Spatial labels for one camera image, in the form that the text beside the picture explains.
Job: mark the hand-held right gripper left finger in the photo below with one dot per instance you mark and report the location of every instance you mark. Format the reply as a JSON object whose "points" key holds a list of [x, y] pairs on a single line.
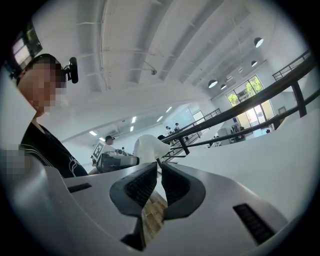
{"points": [[130, 197]]}

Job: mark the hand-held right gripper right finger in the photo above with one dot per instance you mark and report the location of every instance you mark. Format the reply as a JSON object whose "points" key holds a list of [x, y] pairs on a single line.
{"points": [[186, 197]]}

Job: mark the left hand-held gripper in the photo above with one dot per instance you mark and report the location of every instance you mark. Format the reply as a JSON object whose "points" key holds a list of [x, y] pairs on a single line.
{"points": [[117, 162]]}

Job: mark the person's left forearm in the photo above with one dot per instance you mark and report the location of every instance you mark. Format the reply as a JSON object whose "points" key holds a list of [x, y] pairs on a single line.
{"points": [[93, 171]]}

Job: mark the person's black shirt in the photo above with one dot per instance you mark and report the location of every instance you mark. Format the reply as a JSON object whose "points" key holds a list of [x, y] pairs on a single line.
{"points": [[50, 150]]}

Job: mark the person's head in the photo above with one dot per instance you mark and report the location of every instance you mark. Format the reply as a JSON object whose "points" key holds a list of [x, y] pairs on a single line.
{"points": [[42, 87]]}

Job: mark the black metal stair railing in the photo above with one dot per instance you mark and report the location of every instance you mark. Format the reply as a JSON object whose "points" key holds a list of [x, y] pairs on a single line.
{"points": [[250, 100]]}

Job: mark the small black pendant lamp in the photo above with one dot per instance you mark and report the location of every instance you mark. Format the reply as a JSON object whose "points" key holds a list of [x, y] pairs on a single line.
{"points": [[223, 86], [254, 63]]}

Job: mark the large black pendant lamp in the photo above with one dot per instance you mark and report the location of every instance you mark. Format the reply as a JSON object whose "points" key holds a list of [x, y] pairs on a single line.
{"points": [[212, 83], [258, 42]]}

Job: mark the dark framed window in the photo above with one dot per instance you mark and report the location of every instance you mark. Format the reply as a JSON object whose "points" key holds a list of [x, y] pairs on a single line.
{"points": [[23, 47]]}

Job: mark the black metal balcony railing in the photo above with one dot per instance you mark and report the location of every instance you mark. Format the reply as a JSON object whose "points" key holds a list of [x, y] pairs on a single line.
{"points": [[290, 65]]}

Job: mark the black head-worn camera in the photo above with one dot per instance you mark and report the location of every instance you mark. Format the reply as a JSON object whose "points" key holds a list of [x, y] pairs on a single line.
{"points": [[73, 71]]}

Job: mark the large glass window wall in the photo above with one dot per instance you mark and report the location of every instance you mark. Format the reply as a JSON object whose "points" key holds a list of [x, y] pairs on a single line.
{"points": [[250, 100]]}

